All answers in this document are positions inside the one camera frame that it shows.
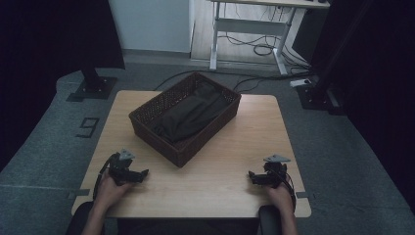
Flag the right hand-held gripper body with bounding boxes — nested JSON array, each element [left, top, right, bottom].
[[262, 154, 292, 189]]

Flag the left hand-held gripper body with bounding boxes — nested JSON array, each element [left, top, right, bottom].
[[108, 149, 138, 188]]

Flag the brown woven basket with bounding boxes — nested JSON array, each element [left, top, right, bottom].
[[128, 71, 243, 168]]

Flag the dark pants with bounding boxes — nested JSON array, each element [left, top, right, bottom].
[[151, 81, 231, 145]]

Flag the person's right hand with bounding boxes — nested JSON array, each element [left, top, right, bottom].
[[265, 182, 295, 213]]

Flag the person's left hand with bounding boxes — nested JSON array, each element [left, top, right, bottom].
[[96, 170, 135, 211]]

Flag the grey floor tape strip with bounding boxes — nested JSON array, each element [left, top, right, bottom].
[[67, 188, 91, 200], [295, 191, 317, 201]]

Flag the black chair armrest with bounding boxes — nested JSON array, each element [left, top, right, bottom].
[[66, 200, 106, 235], [258, 205, 284, 235]]

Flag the black tape floor mark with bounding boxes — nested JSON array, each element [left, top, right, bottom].
[[75, 117, 101, 139]]

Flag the person's lap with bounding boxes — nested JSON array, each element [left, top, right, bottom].
[[116, 217, 260, 235]]

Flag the black stand base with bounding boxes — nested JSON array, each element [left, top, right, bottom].
[[66, 67, 117, 103], [296, 76, 346, 116]]

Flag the white power strip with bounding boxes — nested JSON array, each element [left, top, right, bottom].
[[289, 77, 312, 88]]

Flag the black curtain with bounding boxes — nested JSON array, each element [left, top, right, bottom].
[[309, 0, 415, 213], [0, 0, 126, 170]]

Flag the black computer tower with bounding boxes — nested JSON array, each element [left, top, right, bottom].
[[292, 9, 327, 63]]

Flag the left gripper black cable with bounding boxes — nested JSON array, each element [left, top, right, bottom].
[[92, 153, 118, 201]]

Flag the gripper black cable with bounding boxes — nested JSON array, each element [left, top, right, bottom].
[[92, 153, 118, 201], [277, 171, 298, 211]]

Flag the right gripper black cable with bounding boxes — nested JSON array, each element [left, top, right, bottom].
[[277, 171, 298, 211]]

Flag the short black floor cable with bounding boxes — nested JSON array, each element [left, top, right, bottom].
[[232, 75, 295, 94]]

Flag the long black floor cable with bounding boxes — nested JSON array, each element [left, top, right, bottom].
[[153, 69, 311, 92]]

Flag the black cable tangle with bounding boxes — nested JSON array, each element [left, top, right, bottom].
[[217, 32, 311, 71]]

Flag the white metal desk frame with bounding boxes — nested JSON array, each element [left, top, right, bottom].
[[208, 0, 331, 76]]

